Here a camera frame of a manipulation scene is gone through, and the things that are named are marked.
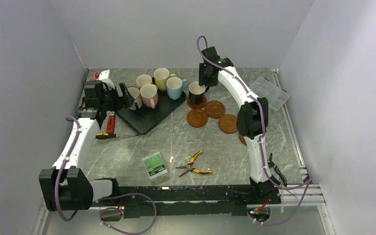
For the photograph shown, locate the black handled cutters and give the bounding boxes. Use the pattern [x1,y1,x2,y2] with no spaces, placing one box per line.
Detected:
[267,153,287,187]

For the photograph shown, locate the white ribbed mug black handle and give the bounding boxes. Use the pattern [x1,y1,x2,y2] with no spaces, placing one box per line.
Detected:
[127,86,143,111]

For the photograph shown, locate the black yellow screwdriver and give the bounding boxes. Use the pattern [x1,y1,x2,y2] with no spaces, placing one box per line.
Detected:
[95,133,139,140]

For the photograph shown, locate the blue mug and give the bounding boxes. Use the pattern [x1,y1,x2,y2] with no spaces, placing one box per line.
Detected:
[166,77,188,100]

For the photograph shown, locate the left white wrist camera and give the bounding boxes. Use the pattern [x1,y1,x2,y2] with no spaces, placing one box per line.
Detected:
[92,70,112,86]

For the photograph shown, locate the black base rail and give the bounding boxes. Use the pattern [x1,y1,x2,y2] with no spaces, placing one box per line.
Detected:
[87,184,282,218]

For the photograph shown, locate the pink mug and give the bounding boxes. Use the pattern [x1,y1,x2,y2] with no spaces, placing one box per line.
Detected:
[140,84,158,109]

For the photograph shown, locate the yellow handled pliers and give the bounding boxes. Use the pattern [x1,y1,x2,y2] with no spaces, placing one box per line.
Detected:
[175,149,213,178]

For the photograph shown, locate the green mug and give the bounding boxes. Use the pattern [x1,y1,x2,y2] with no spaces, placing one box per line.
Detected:
[154,68,176,91]

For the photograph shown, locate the black plastic tray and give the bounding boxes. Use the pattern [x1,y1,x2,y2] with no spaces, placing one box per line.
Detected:
[116,91,187,135]

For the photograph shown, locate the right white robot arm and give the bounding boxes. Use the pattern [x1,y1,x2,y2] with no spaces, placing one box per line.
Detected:
[117,47,278,203]

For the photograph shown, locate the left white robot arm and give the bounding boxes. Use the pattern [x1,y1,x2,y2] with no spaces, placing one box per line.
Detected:
[39,79,134,211]

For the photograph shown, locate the yellow mug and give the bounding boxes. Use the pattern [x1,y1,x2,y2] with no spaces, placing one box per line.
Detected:
[136,74,153,89]

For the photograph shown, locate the green screw bit box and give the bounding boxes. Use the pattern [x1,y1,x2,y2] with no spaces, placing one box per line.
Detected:
[142,152,168,182]

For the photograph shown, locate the clear plastic organizer box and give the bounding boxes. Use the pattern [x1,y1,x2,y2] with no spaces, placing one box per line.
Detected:
[249,76,290,111]

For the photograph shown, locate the brown wooden coaster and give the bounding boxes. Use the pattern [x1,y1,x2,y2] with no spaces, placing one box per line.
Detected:
[238,133,247,145]
[205,100,226,118]
[218,114,238,134]
[187,109,208,128]
[186,96,207,109]

